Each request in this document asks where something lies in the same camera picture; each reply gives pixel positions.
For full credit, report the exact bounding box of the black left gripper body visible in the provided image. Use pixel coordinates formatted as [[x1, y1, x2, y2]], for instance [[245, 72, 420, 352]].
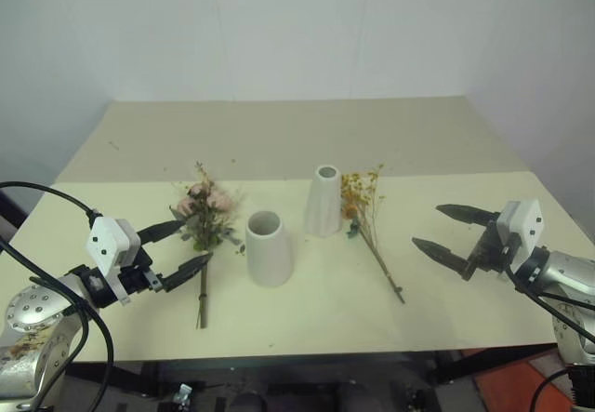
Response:
[[117, 244, 165, 298]]

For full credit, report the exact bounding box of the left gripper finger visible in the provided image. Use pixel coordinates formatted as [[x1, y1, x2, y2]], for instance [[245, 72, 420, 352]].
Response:
[[136, 219, 188, 248], [160, 252, 215, 292]]

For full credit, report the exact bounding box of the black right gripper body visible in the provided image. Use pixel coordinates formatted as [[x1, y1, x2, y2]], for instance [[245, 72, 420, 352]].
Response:
[[461, 219, 518, 280]]

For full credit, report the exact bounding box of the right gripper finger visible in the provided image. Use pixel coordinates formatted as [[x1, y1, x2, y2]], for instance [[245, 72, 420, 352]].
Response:
[[411, 236, 471, 279], [435, 203, 495, 228]]

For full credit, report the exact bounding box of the wide smooth white vase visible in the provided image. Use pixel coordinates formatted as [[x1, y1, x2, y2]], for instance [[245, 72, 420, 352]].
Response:
[[245, 210, 296, 288]]

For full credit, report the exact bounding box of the narrow ribbed white vase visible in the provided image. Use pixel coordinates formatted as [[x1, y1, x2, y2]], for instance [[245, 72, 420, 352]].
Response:
[[304, 165, 344, 237]]

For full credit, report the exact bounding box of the pink flower bouquet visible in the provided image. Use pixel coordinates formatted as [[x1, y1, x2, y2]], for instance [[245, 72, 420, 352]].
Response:
[[167, 160, 247, 330]]

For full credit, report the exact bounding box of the yellow dried flower bouquet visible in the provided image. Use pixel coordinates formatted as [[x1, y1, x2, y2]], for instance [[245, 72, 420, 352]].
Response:
[[338, 164, 407, 305]]

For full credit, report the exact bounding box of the orange red floor mat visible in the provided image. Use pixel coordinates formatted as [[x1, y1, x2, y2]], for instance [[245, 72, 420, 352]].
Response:
[[472, 354, 574, 412]]

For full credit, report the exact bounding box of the black ribbed box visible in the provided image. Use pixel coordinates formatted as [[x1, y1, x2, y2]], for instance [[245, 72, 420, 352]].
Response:
[[567, 366, 595, 406]]

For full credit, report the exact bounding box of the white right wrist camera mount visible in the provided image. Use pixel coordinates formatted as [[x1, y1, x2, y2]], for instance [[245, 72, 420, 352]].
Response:
[[494, 199, 545, 265]]

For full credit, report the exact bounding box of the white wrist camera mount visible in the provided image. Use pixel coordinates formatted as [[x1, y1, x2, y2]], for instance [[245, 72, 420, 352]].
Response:
[[84, 216, 141, 307], [494, 199, 545, 265]]

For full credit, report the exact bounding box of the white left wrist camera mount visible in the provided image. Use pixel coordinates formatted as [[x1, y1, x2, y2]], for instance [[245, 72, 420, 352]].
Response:
[[84, 216, 141, 307]]

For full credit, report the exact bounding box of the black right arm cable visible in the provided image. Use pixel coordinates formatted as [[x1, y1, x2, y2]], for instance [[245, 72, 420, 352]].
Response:
[[504, 239, 595, 346]]

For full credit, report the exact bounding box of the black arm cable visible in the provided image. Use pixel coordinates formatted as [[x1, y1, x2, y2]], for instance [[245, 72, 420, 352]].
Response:
[[504, 239, 595, 346], [0, 180, 115, 412]]

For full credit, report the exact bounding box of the black metal table frame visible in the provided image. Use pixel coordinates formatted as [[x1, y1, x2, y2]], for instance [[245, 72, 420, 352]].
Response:
[[64, 347, 559, 412]]

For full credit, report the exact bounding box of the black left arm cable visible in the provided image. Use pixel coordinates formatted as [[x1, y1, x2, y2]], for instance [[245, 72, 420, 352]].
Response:
[[0, 180, 115, 412]]

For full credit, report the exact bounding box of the thin black floor cable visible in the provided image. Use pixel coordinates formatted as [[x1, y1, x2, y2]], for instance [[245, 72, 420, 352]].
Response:
[[528, 367, 571, 412]]

